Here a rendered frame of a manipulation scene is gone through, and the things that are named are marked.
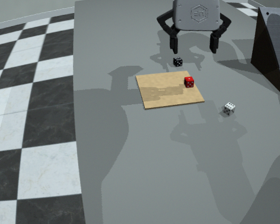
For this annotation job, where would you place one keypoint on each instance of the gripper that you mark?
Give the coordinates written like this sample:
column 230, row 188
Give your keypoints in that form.
column 195, row 15

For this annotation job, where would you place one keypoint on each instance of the tan mottled mat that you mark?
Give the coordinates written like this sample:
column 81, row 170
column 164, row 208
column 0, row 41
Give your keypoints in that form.
column 161, row 90

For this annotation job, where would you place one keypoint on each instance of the white die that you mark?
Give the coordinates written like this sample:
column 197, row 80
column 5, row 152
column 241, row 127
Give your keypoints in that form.
column 229, row 109

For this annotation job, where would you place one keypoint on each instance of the black die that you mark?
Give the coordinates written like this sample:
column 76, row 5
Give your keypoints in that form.
column 177, row 61

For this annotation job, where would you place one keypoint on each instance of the red die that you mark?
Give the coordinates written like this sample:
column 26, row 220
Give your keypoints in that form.
column 188, row 82

